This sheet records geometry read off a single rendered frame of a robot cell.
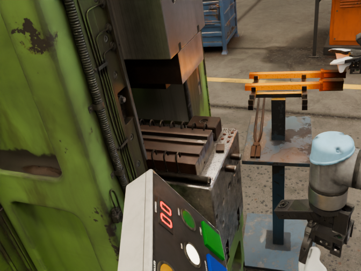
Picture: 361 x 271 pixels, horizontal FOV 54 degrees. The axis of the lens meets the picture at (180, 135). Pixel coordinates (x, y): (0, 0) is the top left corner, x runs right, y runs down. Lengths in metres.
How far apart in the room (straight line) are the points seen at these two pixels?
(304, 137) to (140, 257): 1.22
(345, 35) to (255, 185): 2.63
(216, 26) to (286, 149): 3.44
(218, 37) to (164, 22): 4.05
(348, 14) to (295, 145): 3.12
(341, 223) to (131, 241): 0.43
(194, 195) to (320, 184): 0.57
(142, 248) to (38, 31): 0.47
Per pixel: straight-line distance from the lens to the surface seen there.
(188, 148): 1.24
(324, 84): 1.61
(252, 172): 2.69
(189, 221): 0.83
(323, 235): 0.84
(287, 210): 0.85
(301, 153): 1.63
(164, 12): 0.93
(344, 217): 0.80
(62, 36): 0.82
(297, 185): 2.59
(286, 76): 1.70
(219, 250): 0.89
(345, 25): 4.67
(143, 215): 0.72
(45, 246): 1.43
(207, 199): 1.21
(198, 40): 1.15
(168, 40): 0.95
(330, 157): 0.70
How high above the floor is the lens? 1.68
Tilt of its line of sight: 32 degrees down
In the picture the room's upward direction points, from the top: 10 degrees counter-clockwise
